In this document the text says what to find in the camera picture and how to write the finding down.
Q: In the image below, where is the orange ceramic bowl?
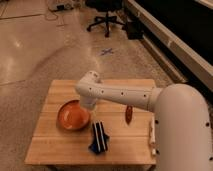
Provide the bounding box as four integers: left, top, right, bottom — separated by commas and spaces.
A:
57, 100, 90, 131

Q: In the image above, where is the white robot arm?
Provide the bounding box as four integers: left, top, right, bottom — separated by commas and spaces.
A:
75, 71, 213, 171

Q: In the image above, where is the red chili pepper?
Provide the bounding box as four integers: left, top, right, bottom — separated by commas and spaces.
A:
125, 106, 133, 124

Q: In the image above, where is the wooden table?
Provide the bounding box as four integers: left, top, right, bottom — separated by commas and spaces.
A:
25, 80, 156, 165

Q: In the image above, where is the blue striped cloth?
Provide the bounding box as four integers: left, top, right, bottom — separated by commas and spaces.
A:
89, 122, 109, 155

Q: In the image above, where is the black box on floor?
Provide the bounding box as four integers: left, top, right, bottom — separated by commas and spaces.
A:
125, 22, 143, 40

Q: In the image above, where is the white tube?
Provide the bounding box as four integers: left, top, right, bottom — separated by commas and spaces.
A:
149, 117, 156, 156

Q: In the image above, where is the black office chair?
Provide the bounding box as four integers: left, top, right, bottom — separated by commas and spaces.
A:
85, 0, 125, 37

